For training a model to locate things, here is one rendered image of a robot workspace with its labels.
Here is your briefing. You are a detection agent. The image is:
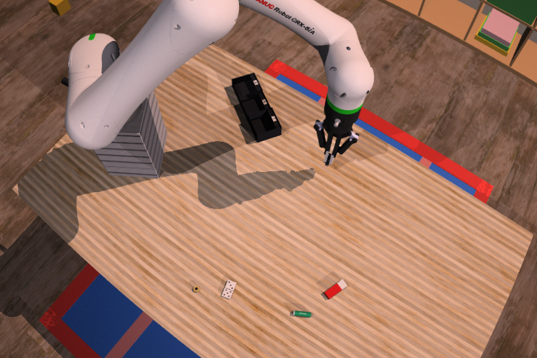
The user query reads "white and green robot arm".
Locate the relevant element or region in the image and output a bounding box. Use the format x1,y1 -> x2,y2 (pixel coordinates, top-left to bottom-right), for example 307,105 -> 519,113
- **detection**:
61,0 -> 374,150

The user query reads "red and white eraser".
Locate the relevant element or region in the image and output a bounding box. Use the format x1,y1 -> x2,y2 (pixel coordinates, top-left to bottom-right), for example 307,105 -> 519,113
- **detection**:
324,279 -> 347,299

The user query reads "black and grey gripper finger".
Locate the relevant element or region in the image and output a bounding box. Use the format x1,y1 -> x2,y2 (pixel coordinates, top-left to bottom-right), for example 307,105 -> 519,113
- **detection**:
329,131 -> 359,165
313,120 -> 333,163

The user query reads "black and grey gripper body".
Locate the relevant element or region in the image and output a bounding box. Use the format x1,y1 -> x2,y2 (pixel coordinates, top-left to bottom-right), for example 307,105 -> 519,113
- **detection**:
322,118 -> 353,138

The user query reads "black three-compartment bin rack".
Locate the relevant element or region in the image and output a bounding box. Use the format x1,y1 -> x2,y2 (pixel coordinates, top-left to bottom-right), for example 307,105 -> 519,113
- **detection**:
232,73 -> 282,143

